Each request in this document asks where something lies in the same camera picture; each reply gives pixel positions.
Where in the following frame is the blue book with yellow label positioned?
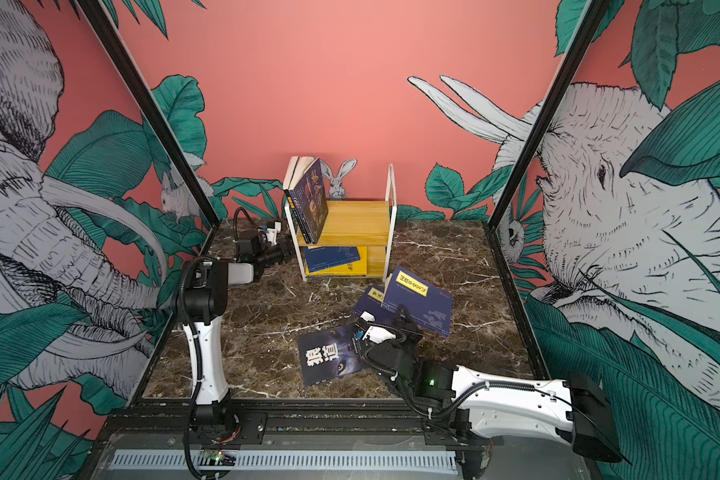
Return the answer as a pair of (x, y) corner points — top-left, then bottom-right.
(305, 246), (361, 273)

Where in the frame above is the dark book with portrait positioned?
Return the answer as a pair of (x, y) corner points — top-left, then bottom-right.
(291, 157), (328, 244)

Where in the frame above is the dark blue book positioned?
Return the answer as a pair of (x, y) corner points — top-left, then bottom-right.
(382, 267), (453, 337)
(352, 285), (395, 325)

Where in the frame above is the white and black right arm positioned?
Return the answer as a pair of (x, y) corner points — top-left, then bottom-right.
(353, 307), (625, 463)

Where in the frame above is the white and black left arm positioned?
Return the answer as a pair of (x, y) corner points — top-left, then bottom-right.
(175, 221), (294, 429)

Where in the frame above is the black book standing on shelf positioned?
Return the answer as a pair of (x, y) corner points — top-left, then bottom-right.
(283, 156), (311, 243)

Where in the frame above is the black book at bottom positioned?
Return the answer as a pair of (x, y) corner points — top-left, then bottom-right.
(298, 325), (367, 386)

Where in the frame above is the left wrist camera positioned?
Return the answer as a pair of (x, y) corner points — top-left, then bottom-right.
(261, 220), (282, 246)

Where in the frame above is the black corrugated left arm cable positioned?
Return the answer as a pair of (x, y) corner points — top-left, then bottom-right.
(232, 206), (262, 241)

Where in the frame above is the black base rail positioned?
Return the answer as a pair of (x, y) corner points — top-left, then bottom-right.
(104, 398), (583, 448)

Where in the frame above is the wooden shelf with white frame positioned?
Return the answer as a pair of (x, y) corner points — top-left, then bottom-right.
(284, 166), (397, 279)

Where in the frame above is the white slotted cable duct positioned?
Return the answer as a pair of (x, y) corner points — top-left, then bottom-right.
(107, 449), (458, 474)

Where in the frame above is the black left frame post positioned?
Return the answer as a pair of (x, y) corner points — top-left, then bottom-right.
(77, 0), (220, 229)

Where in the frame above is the black frame post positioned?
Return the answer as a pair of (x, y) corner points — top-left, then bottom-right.
(77, 0), (220, 229)
(486, 0), (610, 233)

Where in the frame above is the black right frame post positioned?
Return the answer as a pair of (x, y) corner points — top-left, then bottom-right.
(486, 0), (610, 233)

